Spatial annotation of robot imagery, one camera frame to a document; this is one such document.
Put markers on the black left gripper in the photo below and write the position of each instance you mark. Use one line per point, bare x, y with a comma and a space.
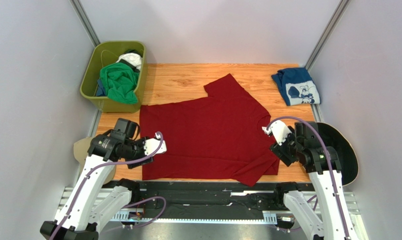
144, 161

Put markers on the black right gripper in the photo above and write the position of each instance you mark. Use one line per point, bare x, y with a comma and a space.
280, 154

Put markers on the dark red t-shirt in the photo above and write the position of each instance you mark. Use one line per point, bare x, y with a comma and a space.
219, 136

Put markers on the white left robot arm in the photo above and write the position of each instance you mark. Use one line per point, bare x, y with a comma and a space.
80, 218

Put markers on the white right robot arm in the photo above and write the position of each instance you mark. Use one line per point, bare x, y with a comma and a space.
334, 221

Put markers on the beige bucket hat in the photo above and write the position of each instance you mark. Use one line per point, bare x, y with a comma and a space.
80, 152

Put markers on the black wide-brim hat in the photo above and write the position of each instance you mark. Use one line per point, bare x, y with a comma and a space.
332, 137

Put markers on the dark blue garment in basket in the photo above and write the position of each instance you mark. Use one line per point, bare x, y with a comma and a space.
100, 91

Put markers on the folded blue printed t-shirt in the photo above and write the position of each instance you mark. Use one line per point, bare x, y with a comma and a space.
296, 86

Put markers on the green t-shirt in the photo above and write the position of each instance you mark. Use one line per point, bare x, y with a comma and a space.
120, 81

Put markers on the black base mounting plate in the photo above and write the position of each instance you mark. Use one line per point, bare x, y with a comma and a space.
202, 200

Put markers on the white garment in basket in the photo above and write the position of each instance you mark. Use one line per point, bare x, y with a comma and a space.
132, 59

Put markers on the green plastic laundry basket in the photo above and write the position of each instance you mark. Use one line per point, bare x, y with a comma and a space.
103, 55

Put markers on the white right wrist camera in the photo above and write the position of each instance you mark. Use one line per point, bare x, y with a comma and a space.
279, 130

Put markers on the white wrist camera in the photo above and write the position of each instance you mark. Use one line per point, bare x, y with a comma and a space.
156, 145
279, 130

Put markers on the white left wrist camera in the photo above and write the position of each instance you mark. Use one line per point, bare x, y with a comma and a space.
156, 145

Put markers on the aluminium frame rail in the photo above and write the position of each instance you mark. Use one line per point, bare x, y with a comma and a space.
136, 215

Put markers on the right aluminium corner post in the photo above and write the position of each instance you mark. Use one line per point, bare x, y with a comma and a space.
327, 32

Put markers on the aluminium corner post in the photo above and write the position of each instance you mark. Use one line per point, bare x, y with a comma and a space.
84, 18
327, 32

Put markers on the left aluminium corner post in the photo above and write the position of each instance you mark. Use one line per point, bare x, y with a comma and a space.
84, 18

